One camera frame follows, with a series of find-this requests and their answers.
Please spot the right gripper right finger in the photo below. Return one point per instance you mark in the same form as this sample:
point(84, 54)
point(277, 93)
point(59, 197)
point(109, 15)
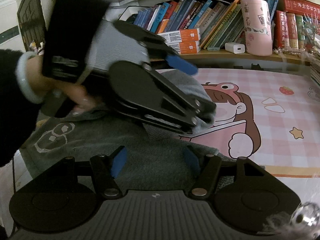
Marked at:
point(205, 169)

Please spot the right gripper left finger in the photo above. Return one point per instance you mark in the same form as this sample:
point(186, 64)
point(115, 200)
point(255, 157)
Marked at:
point(104, 171)

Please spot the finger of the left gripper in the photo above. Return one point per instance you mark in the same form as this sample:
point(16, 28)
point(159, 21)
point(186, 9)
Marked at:
point(156, 47)
point(142, 93)

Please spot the grey sweatshirt with white print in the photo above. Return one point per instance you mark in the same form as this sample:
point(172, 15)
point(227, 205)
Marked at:
point(155, 157)

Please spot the black sleeved left forearm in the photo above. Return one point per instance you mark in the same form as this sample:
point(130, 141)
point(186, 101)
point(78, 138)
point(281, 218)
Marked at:
point(18, 114)

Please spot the person's left hand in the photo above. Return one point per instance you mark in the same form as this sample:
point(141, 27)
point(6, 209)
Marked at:
point(41, 85)

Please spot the upper orange white box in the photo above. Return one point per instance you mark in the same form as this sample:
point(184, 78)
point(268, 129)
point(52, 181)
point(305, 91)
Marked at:
point(183, 35)

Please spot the orange white box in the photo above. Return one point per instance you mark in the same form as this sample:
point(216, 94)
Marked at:
point(191, 47)
point(183, 35)

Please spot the lower orange white box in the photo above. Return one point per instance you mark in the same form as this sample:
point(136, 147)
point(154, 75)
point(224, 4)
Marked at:
point(191, 47)

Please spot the dark framed door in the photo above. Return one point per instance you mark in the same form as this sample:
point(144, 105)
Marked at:
point(31, 23)

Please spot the pink cartoon desk mat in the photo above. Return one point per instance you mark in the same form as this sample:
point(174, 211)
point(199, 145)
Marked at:
point(271, 118)

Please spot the white charger adapter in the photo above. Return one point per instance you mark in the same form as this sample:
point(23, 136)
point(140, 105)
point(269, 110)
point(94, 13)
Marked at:
point(235, 48)

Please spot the pink cylindrical container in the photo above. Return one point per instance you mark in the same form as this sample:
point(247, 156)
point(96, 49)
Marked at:
point(257, 27)

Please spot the red hardcover book lying flat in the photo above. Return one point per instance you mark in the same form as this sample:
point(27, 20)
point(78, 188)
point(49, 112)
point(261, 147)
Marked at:
point(299, 7)

